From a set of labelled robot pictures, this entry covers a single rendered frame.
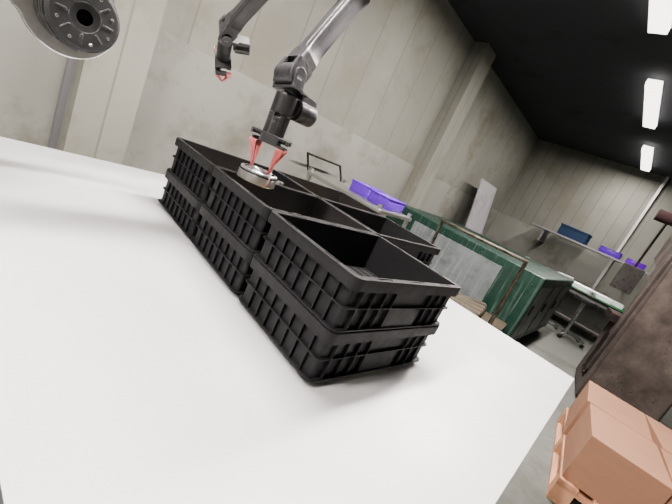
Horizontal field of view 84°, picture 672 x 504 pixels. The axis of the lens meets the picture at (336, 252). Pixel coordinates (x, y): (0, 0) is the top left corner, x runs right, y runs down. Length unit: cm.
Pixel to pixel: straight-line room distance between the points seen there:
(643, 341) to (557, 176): 498
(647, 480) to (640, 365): 177
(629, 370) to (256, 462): 370
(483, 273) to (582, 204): 454
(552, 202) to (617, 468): 646
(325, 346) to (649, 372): 357
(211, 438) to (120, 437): 11
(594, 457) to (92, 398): 216
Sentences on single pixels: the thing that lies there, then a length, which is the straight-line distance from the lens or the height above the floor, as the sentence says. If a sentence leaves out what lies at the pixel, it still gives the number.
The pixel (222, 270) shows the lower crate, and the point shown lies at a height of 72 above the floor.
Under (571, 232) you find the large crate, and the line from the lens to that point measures 765.
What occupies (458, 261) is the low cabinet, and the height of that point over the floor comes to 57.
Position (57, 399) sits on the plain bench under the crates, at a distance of 59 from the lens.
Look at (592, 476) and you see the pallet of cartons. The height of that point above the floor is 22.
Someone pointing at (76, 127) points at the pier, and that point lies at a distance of 257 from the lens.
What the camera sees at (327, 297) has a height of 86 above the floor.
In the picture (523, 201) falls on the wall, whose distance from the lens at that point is 845.
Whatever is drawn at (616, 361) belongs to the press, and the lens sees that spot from 403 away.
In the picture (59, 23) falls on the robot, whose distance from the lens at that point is 110.
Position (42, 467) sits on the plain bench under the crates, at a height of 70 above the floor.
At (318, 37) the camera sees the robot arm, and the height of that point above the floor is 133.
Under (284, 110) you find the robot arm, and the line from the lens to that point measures 101.
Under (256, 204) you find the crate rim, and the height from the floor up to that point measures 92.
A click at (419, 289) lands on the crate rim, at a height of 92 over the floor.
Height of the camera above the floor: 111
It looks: 14 degrees down
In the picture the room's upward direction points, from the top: 25 degrees clockwise
